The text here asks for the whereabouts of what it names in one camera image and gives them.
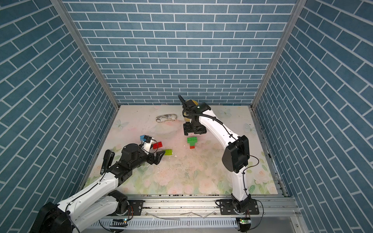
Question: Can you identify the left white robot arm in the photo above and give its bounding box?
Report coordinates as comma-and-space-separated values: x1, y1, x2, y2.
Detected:
30, 143, 166, 233

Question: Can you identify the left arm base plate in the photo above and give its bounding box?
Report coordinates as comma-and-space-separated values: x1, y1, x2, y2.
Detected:
128, 200, 145, 216

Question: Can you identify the floral table mat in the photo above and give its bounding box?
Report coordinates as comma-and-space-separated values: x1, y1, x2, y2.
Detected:
86, 105, 278, 195

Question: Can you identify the red long lego brick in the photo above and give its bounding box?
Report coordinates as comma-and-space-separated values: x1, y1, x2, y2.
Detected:
152, 142, 163, 149

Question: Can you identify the yellow cup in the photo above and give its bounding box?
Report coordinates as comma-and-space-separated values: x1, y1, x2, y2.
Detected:
183, 99, 200, 123

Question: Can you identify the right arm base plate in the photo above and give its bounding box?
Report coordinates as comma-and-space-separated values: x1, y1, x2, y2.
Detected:
215, 198, 259, 215

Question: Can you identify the green long lego brick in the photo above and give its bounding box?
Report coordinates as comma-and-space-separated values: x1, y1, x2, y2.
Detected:
187, 137, 198, 145

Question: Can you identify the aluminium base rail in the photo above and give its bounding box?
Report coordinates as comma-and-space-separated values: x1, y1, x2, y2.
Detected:
128, 195, 305, 228

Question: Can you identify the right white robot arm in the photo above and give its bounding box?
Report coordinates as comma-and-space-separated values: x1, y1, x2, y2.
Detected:
178, 95, 250, 204

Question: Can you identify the lime lego brick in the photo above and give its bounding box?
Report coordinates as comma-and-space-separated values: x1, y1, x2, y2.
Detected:
164, 149, 173, 156

